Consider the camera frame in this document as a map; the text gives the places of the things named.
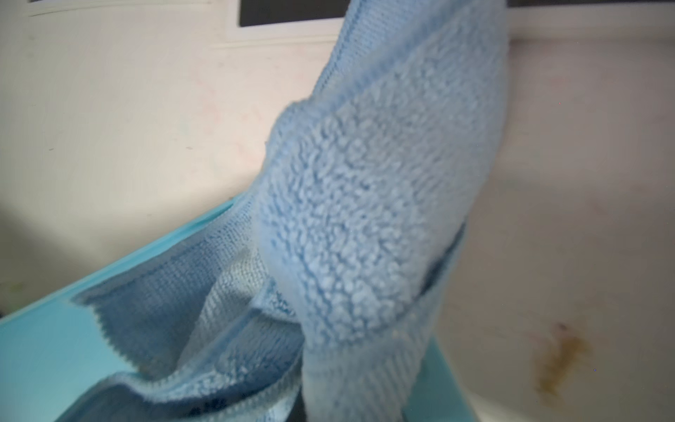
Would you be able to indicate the light blue microfiber cloth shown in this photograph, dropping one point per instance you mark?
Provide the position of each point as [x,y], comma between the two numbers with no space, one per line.
[322,283]

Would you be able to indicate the blue framed drawing tablet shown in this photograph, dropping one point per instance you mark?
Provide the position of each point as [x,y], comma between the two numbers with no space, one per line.
[52,350]

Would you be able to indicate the white framed tablet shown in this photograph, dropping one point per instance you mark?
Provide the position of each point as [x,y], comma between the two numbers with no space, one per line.
[261,23]

